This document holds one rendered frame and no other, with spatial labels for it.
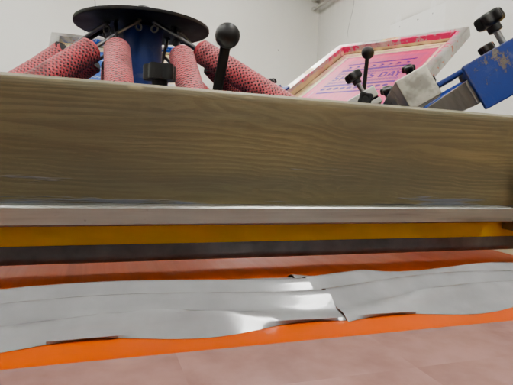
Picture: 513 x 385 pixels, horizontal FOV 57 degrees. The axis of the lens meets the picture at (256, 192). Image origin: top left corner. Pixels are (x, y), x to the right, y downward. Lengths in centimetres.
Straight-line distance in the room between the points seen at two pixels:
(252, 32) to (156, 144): 452
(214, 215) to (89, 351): 11
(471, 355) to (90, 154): 20
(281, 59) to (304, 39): 32
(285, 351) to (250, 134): 14
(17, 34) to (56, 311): 436
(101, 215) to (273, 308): 10
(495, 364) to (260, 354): 8
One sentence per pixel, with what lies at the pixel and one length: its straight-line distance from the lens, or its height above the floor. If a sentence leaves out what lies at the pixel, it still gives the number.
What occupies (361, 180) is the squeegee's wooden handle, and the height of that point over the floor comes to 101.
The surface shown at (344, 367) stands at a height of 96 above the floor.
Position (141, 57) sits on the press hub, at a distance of 111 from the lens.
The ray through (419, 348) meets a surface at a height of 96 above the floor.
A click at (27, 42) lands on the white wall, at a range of 452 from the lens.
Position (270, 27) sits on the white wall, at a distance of 485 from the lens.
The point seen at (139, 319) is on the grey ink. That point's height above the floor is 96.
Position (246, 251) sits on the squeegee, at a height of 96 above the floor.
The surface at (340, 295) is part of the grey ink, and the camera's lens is 23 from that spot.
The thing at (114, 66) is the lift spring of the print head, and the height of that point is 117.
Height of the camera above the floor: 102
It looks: 4 degrees down
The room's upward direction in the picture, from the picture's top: 2 degrees clockwise
